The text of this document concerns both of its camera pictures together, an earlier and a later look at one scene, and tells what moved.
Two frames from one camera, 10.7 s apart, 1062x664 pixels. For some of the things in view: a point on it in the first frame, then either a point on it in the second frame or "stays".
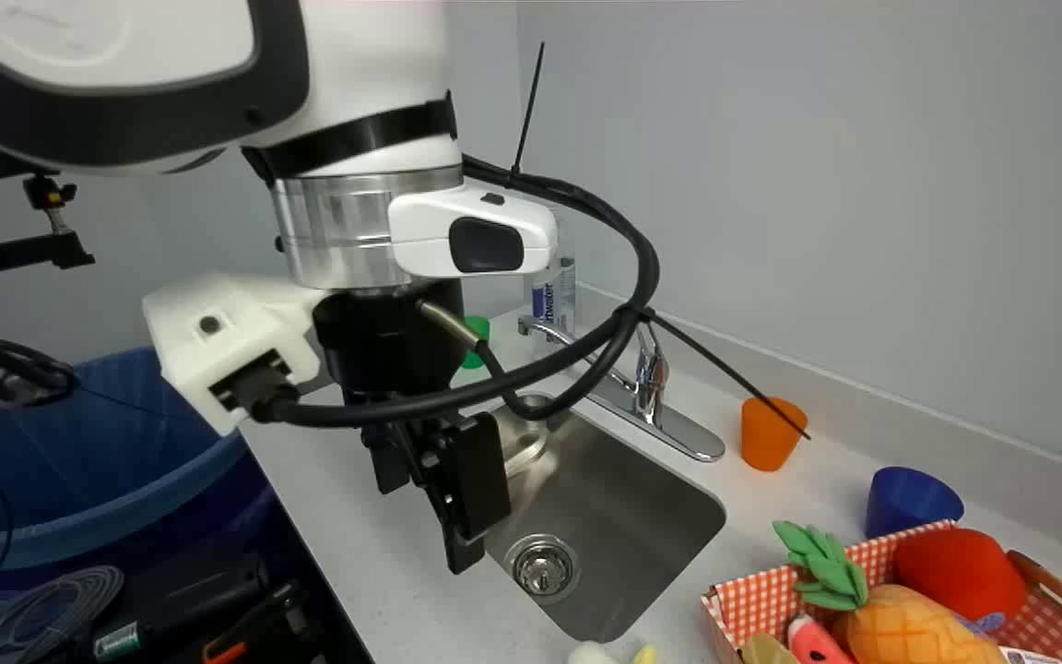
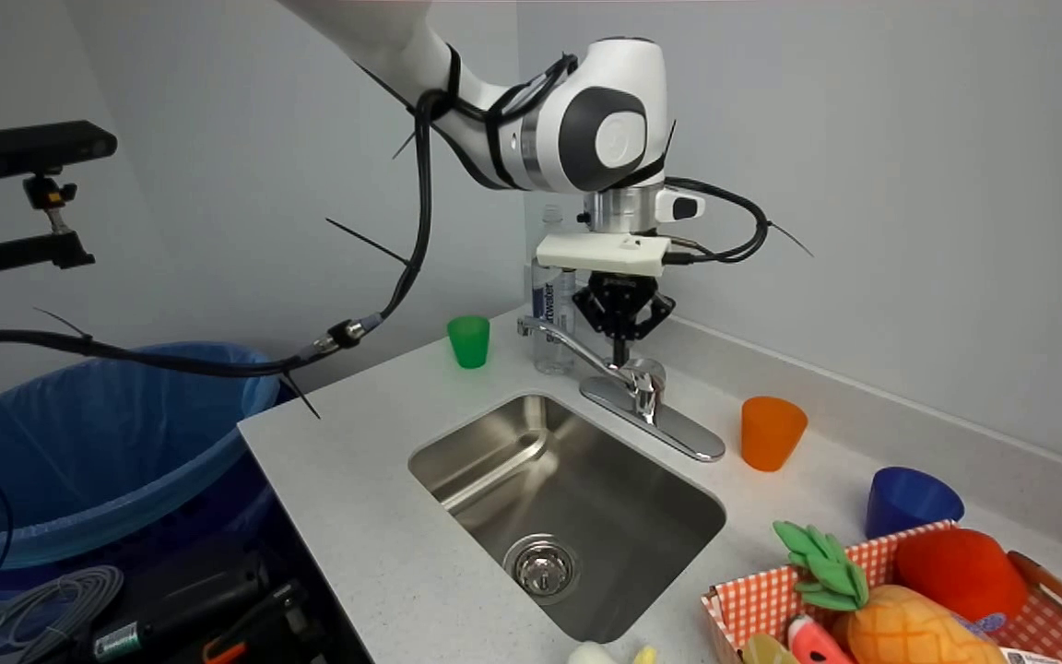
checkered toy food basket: [1055, 619] stays
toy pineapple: [887, 625] stays
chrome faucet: [646, 381] stays
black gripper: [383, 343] → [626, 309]
